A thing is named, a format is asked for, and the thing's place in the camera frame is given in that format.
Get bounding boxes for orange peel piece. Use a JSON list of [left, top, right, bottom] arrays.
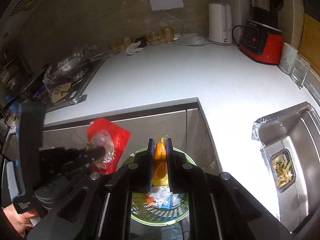
[[152, 138, 168, 186]]

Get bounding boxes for red snack wrapper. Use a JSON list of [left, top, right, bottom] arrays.
[[87, 118, 131, 175]]

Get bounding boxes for clear plastic bag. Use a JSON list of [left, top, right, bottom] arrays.
[[174, 35, 206, 47]]

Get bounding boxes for blue white milk carton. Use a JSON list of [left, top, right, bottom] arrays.
[[158, 194, 173, 209]]

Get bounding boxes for person's left hand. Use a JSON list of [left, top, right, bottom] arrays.
[[3, 204, 38, 236]]

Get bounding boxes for gas stove with clutter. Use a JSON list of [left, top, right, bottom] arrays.
[[4, 46, 111, 113]]

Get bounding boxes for black small cup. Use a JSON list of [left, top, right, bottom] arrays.
[[135, 37, 148, 48]]

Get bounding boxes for food container in sink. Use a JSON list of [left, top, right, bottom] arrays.
[[270, 148, 296, 193]]

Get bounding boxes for clear glass jar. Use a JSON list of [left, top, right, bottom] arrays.
[[147, 31, 164, 46]]

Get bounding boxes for stainless steel sink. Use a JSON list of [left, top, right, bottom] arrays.
[[252, 102, 319, 232]]

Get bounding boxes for amber glass cup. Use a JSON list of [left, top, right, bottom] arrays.
[[161, 27, 175, 43]]

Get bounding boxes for red black blender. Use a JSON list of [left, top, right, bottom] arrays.
[[239, 0, 284, 65]]

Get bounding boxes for white electric kettle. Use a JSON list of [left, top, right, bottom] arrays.
[[208, 3, 232, 46]]

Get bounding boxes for white ceramic cup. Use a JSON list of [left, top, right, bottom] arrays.
[[278, 42, 298, 75]]

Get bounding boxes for clear glass mug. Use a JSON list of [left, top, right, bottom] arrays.
[[290, 55, 311, 89]]

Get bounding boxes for wooden cutting board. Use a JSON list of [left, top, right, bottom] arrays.
[[299, 14, 320, 74]]

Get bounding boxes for white wall socket cover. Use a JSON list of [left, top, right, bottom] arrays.
[[149, 0, 184, 11]]

